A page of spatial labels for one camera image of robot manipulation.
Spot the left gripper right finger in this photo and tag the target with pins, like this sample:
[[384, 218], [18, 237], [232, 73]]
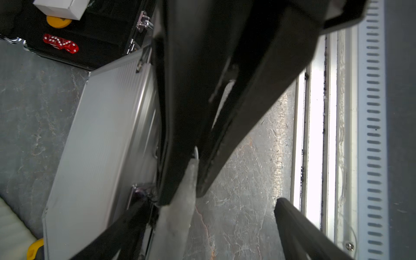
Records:
[[300, 239]]

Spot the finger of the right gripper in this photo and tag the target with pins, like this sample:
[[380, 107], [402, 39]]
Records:
[[278, 42], [193, 46]]

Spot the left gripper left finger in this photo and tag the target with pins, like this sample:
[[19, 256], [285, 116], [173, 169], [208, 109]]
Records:
[[123, 239]]

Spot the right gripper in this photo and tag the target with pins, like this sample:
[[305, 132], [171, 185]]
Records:
[[344, 14]]

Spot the silver poker set case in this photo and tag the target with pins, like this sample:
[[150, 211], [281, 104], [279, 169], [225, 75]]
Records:
[[110, 161]]

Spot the black poker set case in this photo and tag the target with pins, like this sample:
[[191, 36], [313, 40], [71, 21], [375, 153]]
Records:
[[107, 31]]

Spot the brown lid white toolbox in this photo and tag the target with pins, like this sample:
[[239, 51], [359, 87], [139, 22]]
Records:
[[15, 236]]

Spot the white card box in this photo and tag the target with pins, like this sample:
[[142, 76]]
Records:
[[70, 9]]

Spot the red dice row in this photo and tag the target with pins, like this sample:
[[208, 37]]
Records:
[[61, 43]]

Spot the yellow round chip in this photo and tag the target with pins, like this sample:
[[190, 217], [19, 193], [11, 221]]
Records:
[[57, 22]]

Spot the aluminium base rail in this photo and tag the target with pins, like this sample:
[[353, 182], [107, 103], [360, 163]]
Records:
[[339, 178]]

